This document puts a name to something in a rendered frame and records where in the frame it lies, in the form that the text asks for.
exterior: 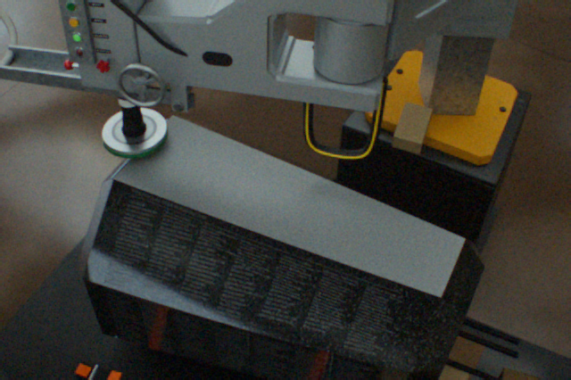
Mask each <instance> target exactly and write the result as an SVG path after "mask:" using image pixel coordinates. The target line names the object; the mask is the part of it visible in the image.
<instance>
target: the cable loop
mask: <svg viewBox="0 0 571 380"><path fill-rule="evenodd" d="M387 85H388V79H387V77H384V78H383V85H382V90H381V95H380V101H379V106H378V110H374V112H373V113H372V120H371V125H370V131H369V135H368V141H367V142H366V145H365V146H364V147H363V148H361V149H358V150H346V149H339V148H334V147H329V146H325V145H321V144H320V143H318V142H317V141H316V139H315V137H314V134H313V110H314V103H306V102H303V111H302V130H303V135H304V139H305V143H306V144H307V145H308V147H309V148H310V149H311V150H313V151H314V152H316V153H320V155H324V156H326V157H331V158H336V159H343V160H361V159H364V158H367V157H368V156H369V155H370V154H372V153H373V152H374V150H375V148H376V146H377V142H378V139H379V136H380V131H381V127H382V122H383V117H384V111H385V107H384V105H385V96H386V90H387Z"/></svg>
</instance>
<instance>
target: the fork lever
mask: <svg viewBox="0 0 571 380"><path fill-rule="evenodd" d="M8 48H9V49H8V51H12V52H13V53H14V58H13V60H12V62H11V63H10V65H9V66H8V67H7V66H4V65H0V79H7V80H11V81H16V82H17V81H20V82H24V83H30V84H38V85H43V86H47V87H50V86H52V87H60V88H65V89H70V90H72V89H75V90H79V91H85V92H89V93H94V94H95V93H99V94H105V95H113V96H118V97H122V96H121V94H120V93H119V91H113V90H109V89H102V88H97V87H95V88H91V87H84V86H82V84H81V77H80V73H79V68H76V69H75V68H74V69H73V70H66V69H65V68H64V67H65V66H64V63H65V62H66V61H67V60H69V59H70V56H69V52H62V51H56V50H47V49H43V48H39V49H38V48H33V47H28V46H27V47H24V46H20V45H9V46H8ZM192 88H193V87H187V91H188V100H189V107H190V108H194V107H195V105H194V94H193V93H190V92H191V90H192ZM160 92H161V90H160V88H159V87H149V88H148V90H147V92H146V93H145V96H146V101H153V100H155V99H157V98H158V97H159V95H160ZM128 93H129V94H130V95H132V96H133V97H135V98H136V99H138V100H141V99H140V95H139V94H137V93H131V92H128ZM162 103H164V104H168V105H172V104H171V96H170V89H167V94H166V96H165V98H164V101H163V102H162ZM173 108H174V110H175V111H176V112H182V111H183V110H184V104H182V103H180V102H176V103H174V104H173Z"/></svg>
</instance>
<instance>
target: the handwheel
mask: <svg viewBox="0 0 571 380"><path fill-rule="evenodd" d="M129 70H142V71H144V72H145V74H144V76H143V77H138V78H136V79H134V78H132V77H130V76H129V75H128V74H126V72H127V71H129ZM152 75H153V77H152V78H150V77H151V76H152ZM123 78H124V79H125V80H126V81H127V82H129V83H131V84H132V89H133V90H134V91H135V92H136V93H137V94H139V95H140V99H141V100H138V99H136V98H135V97H133V96H132V95H130V94H129V93H128V92H127V91H126V89H125V88H124V86H123V85H122V83H123V81H122V79H123ZM164 80H165V79H164V78H163V76H162V75H161V74H160V73H159V72H158V71H157V70H156V69H154V68H153V67H151V66H149V65H147V64H141V63H130V64H126V65H124V66H123V67H121V68H120V69H119V72H118V74H117V77H116V84H117V89H118V91H119V93H120V94H121V96H122V97H123V98H124V99H125V100H127V101H128V102H131V103H133V104H135V105H138V106H141V107H154V106H157V105H159V104H161V103H162V102H163V101H164V98H165V96H166V94H167V87H166V84H165V81H164ZM155 82H158V83H159V86H160V90H161V92H160V95H159V97H158V98H157V99H155V100H153V101H148V102H147V101H146V96H145V93H146V92H147V90H148V88H149V87H150V85H151V84H153V83H155Z"/></svg>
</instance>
